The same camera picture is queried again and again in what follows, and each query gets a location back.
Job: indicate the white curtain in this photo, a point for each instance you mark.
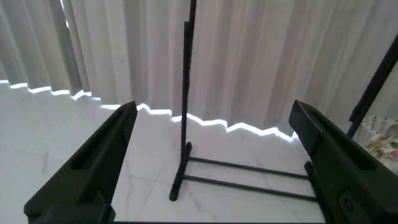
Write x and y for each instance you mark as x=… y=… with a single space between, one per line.
x=248 y=46

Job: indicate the black clothes rack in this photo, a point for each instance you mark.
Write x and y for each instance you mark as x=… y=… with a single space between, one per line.
x=185 y=93

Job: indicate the cream printed shorts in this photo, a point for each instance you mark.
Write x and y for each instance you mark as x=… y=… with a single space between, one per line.
x=385 y=149

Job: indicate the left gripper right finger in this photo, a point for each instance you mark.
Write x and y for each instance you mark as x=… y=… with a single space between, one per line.
x=357 y=180

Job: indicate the white laundry basket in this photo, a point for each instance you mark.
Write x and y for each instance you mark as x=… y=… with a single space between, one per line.
x=377 y=124

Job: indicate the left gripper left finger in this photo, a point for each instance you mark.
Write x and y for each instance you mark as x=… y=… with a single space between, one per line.
x=84 y=174

